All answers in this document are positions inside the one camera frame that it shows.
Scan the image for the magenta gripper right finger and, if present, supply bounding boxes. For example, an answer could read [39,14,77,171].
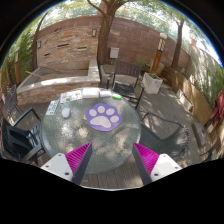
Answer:
[132,143,181,185]

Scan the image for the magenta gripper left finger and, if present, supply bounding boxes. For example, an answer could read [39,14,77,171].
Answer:
[42,143,92,185]

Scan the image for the white computer mouse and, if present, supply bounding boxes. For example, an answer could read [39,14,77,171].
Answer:
[62,108,70,118]

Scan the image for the black metal chair right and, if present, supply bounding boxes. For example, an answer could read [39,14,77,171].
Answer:
[140,112,191,160]

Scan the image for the black metal chair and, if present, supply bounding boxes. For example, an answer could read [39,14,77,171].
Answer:
[0,108,45,164]
[140,112,191,160]
[106,61,144,108]

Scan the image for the round glass patio table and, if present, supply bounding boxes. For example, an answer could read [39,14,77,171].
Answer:
[41,97,141,174]

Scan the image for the black metal chair left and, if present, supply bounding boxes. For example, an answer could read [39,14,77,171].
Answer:
[0,108,45,164]

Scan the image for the purple paw print mousepad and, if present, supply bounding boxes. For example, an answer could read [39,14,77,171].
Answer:
[85,103,122,132]

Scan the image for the white leaflet at table edge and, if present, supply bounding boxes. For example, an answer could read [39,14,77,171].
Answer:
[46,100,58,115]

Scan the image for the colourful printed booklet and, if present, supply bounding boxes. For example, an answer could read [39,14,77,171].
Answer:
[60,90,82,103]

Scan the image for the white planter by fence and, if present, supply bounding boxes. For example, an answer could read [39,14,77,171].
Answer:
[176,90,193,112]

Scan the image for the white folded paper stack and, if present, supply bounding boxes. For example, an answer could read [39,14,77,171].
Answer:
[82,87,99,98]

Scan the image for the green highlighter marker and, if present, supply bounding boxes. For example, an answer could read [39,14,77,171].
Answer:
[112,94,122,100]

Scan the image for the small white paper pad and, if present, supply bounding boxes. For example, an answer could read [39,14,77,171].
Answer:
[100,90,112,98]

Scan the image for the white square planter box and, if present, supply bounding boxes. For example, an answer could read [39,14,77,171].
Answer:
[143,73,163,94]

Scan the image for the black metal chair far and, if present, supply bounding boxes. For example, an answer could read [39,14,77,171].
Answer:
[106,61,144,108]

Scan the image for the black mesh chair far left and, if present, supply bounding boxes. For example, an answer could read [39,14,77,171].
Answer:
[2,85,23,117]

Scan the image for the large tree trunk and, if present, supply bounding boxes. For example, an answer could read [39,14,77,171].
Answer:
[87,0,126,64]

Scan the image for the garden lamp post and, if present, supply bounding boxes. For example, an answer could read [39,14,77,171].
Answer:
[151,33,167,73]

